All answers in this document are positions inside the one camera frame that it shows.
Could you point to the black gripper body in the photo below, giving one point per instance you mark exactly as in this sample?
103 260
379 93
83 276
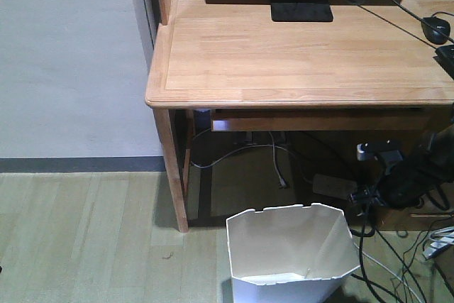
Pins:
399 189

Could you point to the white plastic trash bin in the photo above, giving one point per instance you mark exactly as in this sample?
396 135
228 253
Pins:
291 253

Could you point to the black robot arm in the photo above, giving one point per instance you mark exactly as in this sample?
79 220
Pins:
433 155

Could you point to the white power strip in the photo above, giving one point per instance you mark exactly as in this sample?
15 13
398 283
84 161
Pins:
333 186

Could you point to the black keyboard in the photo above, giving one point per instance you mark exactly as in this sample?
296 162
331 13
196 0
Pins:
445 57

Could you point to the black computer mouse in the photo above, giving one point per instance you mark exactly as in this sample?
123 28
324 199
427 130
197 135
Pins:
435 29

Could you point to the black monitor stand base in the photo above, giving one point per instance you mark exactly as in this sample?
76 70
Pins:
310 11

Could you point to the wooden desk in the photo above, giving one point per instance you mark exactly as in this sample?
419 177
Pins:
368 69

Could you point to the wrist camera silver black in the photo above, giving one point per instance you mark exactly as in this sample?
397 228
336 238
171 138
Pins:
387 153

